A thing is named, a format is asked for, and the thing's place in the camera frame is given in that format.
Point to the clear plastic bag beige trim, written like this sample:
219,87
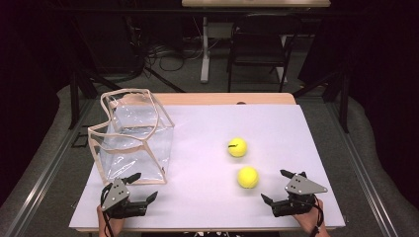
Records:
131,158

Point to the person's left hand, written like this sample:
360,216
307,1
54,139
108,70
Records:
112,223

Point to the white table mat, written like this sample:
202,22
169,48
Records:
296,138

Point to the white-legged desk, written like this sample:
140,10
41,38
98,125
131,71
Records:
205,49

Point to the black folding chair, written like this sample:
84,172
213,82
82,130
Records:
257,49

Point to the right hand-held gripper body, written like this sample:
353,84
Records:
301,187

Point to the plain yellow tennis ball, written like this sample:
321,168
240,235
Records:
248,177

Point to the person's patterned clothing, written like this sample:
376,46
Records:
210,234

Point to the black frame post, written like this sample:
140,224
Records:
74,98
345,105

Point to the yellow tennis ball black mark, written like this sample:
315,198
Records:
237,148

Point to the black floor bracket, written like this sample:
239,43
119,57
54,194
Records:
80,140

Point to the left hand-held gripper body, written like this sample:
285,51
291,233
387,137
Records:
115,194

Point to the aluminium floor rail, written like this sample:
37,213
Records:
49,171
359,171

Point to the person's right hand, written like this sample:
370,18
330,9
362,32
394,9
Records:
306,222

